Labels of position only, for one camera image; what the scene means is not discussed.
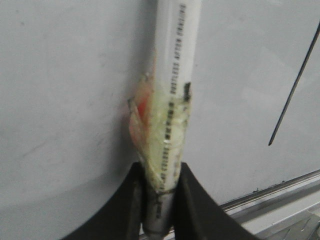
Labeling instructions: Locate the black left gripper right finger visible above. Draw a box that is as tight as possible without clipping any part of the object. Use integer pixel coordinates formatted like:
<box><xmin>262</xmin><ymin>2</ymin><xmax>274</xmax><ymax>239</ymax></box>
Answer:
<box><xmin>173</xmin><ymin>162</ymin><xmax>253</xmax><ymax>240</ymax></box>

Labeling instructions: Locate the white whiteboard marker pen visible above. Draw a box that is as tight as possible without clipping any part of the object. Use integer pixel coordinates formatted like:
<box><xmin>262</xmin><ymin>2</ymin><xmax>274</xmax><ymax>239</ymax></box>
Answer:
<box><xmin>142</xmin><ymin>0</ymin><xmax>202</xmax><ymax>240</ymax></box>

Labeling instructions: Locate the white whiteboard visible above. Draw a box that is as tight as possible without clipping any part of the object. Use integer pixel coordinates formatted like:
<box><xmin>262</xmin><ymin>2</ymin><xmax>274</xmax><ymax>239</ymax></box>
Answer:
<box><xmin>0</xmin><ymin>0</ymin><xmax>320</xmax><ymax>240</ymax></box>

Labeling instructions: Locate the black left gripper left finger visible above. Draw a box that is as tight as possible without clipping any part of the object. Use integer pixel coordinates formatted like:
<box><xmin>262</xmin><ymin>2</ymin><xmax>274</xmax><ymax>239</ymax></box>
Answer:
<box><xmin>63</xmin><ymin>162</ymin><xmax>146</xmax><ymax>240</ymax></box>

